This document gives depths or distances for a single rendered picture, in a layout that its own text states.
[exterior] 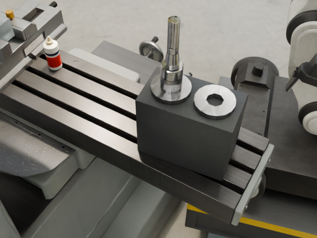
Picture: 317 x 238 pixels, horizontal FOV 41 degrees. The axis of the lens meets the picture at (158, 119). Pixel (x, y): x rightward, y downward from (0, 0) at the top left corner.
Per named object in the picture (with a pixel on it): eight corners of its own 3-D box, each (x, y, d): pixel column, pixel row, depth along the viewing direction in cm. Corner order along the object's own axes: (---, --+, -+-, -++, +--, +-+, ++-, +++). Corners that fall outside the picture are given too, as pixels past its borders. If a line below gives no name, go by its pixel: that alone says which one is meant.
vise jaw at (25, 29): (4, 18, 126) (1, 6, 123) (37, 30, 123) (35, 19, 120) (-9, 29, 123) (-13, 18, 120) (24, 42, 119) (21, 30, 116)
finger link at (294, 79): (288, 85, 112) (300, 69, 107) (288, 93, 110) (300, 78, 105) (282, 83, 112) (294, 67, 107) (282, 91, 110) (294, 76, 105)
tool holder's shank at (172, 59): (177, 71, 85) (179, 26, 76) (162, 67, 85) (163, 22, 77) (181, 61, 87) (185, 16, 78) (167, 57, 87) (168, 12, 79)
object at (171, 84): (178, 96, 89) (179, 78, 85) (157, 90, 90) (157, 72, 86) (184, 80, 92) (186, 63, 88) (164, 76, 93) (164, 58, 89)
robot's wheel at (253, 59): (273, 94, 186) (284, 60, 171) (272, 102, 183) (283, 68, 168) (229, 85, 189) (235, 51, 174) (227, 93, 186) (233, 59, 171)
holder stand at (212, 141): (156, 116, 111) (157, 60, 96) (236, 144, 106) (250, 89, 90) (137, 150, 104) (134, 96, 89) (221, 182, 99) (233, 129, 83)
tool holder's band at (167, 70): (179, 78, 85) (179, 74, 84) (157, 72, 86) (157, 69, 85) (186, 63, 88) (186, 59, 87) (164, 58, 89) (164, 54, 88)
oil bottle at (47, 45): (54, 59, 125) (47, 29, 117) (65, 64, 124) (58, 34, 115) (45, 67, 123) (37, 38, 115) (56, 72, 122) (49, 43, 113)
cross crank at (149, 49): (144, 52, 181) (144, 30, 172) (168, 62, 178) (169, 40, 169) (124, 74, 172) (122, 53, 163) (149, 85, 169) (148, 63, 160)
